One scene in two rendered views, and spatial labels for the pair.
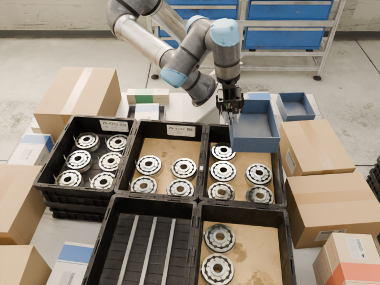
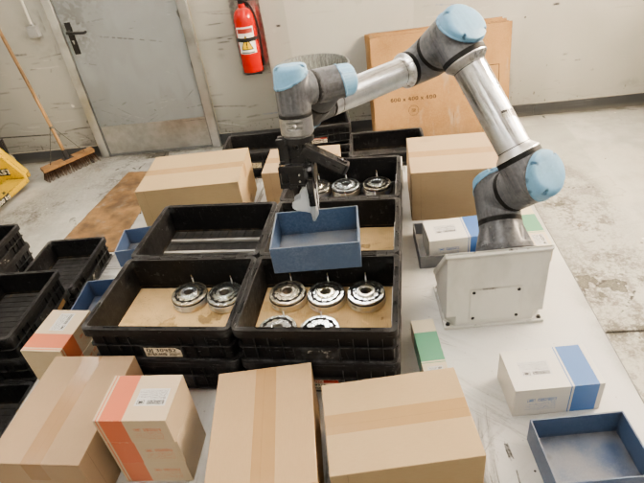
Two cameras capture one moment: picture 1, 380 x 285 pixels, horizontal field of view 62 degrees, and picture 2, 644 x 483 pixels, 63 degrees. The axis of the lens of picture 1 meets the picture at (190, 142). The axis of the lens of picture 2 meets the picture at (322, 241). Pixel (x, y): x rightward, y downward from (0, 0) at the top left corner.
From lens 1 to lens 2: 1.53 m
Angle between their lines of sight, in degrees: 70
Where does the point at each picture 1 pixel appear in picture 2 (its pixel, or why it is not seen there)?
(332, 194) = (268, 419)
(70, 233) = not seen: hidden behind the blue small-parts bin
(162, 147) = (378, 242)
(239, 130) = (319, 239)
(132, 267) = (216, 246)
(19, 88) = (630, 182)
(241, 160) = (356, 320)
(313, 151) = (373, 409)
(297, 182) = (297, 374)
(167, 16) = (467, 88)
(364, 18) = not seen: outside the picture
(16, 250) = (234, 175)
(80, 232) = not seen: hidden behind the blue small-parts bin
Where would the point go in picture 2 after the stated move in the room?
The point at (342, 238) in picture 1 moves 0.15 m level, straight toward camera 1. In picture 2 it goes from (170, 384) to (137, 352)
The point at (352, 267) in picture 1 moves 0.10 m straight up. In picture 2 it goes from (130, 385) to (115, 354)
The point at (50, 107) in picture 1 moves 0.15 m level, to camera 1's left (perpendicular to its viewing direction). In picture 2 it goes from (420, 144) to (414, 128)
